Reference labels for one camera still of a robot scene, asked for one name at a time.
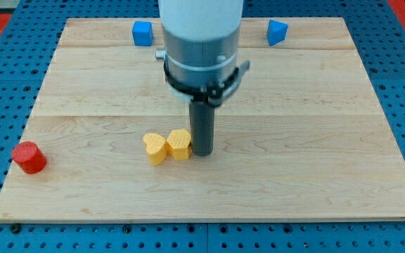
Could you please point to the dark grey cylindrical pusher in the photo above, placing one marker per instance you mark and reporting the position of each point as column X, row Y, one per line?
column 201, row 117

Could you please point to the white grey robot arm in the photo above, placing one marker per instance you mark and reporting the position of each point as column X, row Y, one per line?
column 200, row 53

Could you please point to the yellow hexagon block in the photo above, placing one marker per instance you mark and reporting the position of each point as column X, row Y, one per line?
column 179, row 144

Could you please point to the yellow heart block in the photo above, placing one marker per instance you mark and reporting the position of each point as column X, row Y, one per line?
column 156, row 148

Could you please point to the light wooden board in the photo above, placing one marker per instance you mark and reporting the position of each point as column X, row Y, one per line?
column 304, row 138

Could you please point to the blue cube block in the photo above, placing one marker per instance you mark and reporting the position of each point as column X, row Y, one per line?
column 142, row 32

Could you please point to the blue triangular block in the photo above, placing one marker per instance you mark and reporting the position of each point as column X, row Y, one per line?
column 276, row 32

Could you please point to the red cylinder block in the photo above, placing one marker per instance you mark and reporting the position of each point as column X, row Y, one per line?
column 29, row 157

